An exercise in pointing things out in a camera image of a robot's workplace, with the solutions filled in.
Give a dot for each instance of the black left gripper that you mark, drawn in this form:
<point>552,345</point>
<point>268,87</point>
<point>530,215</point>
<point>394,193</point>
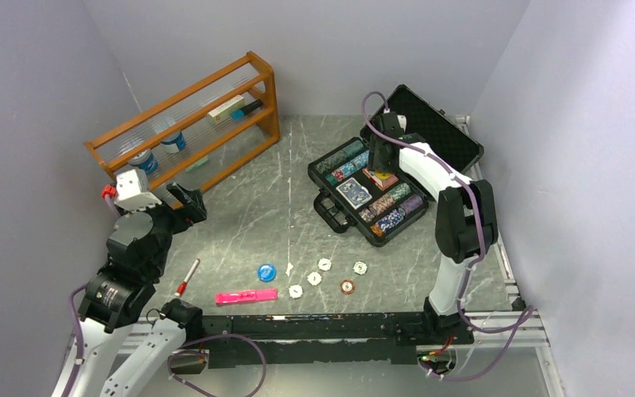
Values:
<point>193,209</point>

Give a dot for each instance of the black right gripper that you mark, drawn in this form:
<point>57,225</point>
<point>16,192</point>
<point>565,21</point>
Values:
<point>374,161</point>

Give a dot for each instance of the black poker case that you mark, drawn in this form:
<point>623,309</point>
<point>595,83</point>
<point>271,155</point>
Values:
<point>448,141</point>

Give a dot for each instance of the blue card deck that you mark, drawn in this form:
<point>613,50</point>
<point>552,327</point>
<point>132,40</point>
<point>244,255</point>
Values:
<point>355,193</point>

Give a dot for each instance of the yellow big blind button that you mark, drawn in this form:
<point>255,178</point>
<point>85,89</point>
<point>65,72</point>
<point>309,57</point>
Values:
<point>383,176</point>

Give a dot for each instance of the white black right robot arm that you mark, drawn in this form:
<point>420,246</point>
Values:
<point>465,221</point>

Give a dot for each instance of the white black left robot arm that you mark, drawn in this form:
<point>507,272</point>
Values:
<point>115,297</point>

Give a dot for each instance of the green blue chip row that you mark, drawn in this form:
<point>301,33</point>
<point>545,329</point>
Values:
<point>340,157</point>

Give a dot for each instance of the red blue chip row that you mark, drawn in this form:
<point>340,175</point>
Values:
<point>348,169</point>

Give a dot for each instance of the brown green chip row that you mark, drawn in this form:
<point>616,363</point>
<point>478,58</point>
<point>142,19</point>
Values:
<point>385,202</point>

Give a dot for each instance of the blue jar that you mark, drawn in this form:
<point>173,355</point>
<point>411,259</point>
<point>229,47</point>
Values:
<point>145,161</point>
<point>174,143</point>

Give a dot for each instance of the orange wooden shelf rack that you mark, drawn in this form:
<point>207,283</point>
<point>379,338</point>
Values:
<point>229,145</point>

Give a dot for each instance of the blue purple chip row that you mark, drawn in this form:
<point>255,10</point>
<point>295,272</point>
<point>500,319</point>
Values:
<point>391,220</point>

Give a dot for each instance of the red white marker pen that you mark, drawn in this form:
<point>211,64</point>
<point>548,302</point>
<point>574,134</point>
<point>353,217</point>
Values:
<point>184,283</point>

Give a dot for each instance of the pink highlighter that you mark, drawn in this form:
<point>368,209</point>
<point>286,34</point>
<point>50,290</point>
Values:
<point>246,296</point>

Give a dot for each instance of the blue round button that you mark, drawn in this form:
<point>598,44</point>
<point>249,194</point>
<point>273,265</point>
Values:
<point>266,272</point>

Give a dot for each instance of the white green box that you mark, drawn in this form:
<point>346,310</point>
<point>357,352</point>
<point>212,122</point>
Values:
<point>225,110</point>

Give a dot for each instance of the black blue marker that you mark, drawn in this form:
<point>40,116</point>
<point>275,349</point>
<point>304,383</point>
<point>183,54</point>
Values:
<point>244,111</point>

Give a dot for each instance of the white poker chip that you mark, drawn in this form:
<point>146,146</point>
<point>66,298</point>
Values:
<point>314,278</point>
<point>295,291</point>
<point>360,268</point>
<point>324,264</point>

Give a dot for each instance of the red brown poker chip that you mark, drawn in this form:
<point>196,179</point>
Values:
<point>347,287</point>

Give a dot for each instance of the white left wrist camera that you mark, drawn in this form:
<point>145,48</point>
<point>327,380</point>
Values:
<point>130,192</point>

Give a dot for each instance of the black base frame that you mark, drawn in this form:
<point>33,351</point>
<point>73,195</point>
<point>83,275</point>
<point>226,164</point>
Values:
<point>243,340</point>

